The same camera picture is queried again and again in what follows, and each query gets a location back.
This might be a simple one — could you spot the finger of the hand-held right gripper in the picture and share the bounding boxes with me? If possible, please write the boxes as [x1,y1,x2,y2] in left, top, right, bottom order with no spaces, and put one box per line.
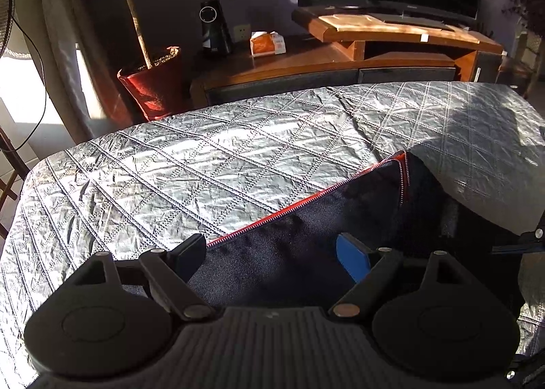
[490,224,545,255]

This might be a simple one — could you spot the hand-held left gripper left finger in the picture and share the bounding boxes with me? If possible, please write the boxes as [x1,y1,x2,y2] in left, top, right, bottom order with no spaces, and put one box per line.
[68,233,216,322]

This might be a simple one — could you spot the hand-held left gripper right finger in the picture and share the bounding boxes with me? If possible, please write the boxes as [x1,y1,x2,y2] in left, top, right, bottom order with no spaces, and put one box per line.
[328,233,486,320]

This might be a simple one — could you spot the navy jacket with orange lining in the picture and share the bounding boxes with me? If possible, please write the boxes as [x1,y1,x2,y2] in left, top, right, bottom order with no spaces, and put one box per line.
[187,151,469,314]

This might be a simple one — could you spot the grey quilted bedspread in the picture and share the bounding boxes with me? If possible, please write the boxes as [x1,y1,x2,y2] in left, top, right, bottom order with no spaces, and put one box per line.
[0,81,545,389]

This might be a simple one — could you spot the red plant pot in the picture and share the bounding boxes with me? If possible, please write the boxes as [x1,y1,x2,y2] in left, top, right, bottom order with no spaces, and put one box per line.
[117,46,184,122]

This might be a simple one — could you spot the black speaker box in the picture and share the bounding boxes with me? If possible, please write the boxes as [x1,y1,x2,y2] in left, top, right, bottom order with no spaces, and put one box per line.
[470,50,509,84]

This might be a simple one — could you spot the low wooden cabinet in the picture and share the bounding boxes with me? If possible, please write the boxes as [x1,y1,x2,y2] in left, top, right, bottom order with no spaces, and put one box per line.
[189,33,458,106]

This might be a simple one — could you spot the black tabletop device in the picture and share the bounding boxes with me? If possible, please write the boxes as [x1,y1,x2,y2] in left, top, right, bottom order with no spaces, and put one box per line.
[199,0,234,58]

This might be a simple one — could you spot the orange tissue box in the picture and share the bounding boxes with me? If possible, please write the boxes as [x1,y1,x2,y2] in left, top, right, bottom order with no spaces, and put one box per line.
[250,30,287,58]

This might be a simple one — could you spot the wooden television riser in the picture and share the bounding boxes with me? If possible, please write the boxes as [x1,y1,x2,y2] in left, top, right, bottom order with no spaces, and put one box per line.
[292,6,505,83]

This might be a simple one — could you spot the green potted tree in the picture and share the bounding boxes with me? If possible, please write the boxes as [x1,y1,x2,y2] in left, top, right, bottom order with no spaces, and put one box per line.
[36,0,180,70]

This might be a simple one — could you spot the dark dried plant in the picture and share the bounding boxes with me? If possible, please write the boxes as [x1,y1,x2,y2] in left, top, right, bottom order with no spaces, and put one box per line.
[496,0,545,49]

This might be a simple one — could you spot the grey curtain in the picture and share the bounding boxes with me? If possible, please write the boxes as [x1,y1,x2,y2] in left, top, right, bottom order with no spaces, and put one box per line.
[9,0,128,143]

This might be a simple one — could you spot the small wooden stool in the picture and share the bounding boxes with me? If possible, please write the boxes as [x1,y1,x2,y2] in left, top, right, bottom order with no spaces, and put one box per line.
[0,0,17,60]

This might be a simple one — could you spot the black fan cable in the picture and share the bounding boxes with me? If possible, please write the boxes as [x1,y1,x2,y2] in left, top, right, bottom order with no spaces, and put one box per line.
[12,16,48,151]

